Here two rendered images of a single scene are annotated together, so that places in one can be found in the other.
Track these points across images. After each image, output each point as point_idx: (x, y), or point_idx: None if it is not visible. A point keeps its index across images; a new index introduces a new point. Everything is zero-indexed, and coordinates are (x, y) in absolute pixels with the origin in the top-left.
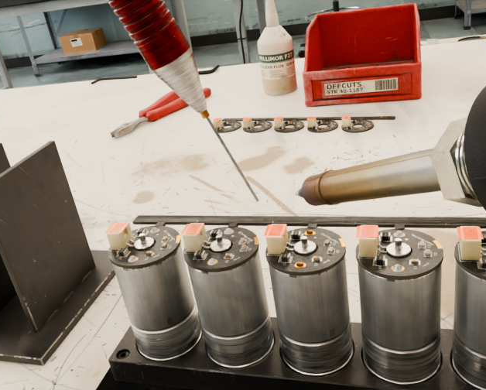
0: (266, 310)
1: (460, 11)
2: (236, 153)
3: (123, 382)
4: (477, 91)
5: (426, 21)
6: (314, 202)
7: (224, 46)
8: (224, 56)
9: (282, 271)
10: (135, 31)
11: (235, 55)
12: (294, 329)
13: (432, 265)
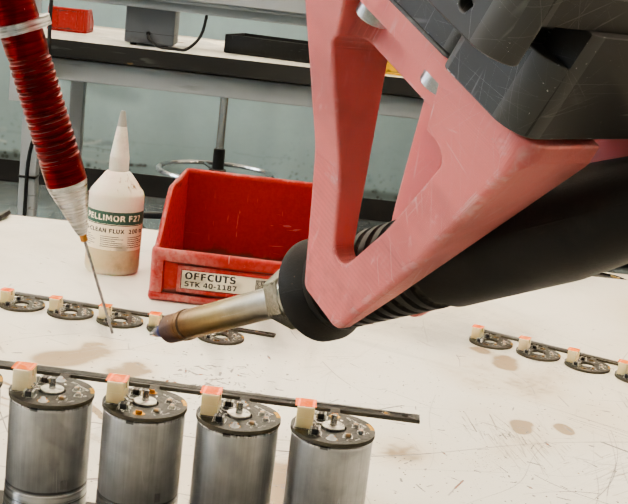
0: (86, 476)
1: None
2: (34, 342)
3: None
4: (394, 323)
5: (376, 222)
6: (169, 336)
7: None
8: None
9: (119, 417)
10: (46, 154)
11: (3, 206)
12: (118, 488)
13: (267, 427)
